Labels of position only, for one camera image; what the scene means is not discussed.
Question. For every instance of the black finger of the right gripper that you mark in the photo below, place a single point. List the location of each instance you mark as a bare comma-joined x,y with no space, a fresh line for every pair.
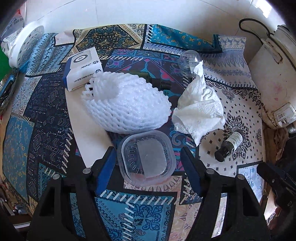
282,183

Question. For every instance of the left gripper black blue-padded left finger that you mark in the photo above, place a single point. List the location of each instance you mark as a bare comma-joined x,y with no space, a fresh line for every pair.
53,220

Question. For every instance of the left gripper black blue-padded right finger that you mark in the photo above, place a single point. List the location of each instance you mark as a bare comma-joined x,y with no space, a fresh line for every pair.
243,218

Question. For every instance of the small dark dropper bottle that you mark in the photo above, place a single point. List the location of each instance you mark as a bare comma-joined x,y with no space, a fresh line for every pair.
229,145

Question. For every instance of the white paper towel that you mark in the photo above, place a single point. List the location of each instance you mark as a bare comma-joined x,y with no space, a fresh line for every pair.
199,110

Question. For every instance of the clear plastic food container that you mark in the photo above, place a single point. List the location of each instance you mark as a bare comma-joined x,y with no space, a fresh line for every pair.
146,159

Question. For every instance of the white foam fruit net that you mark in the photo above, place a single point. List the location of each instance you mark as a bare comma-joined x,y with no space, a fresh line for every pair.
124,103

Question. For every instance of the white and blue carton box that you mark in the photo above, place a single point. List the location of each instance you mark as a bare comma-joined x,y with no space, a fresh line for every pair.
79,68

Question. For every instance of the clear plastic dome cup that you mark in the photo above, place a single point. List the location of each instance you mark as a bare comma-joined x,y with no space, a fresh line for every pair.
187,62

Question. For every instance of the white rice cooker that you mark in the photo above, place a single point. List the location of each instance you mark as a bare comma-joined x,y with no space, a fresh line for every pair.
273,72

